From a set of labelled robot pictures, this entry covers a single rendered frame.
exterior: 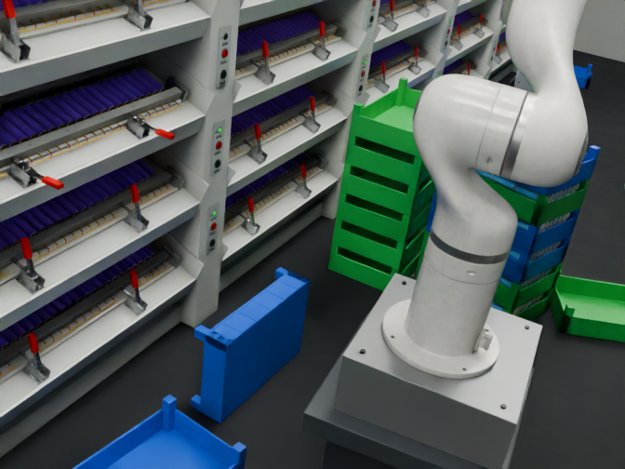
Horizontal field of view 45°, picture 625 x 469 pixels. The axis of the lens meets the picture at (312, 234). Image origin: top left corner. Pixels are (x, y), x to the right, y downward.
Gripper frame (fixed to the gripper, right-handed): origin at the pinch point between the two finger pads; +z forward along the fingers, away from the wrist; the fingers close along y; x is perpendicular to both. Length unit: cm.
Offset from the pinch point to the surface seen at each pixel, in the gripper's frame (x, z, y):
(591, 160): -5.0, 8.8, 16.6
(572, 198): -11.5, 16.1, 15.0
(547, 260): -20.6, 30.0, 13.6
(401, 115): 5.9, 19.4, -32.0
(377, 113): 1.7, 16.5, -37.7
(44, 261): -86, -18, -74
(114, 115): -60, -31, -70
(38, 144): -76, -38, -74
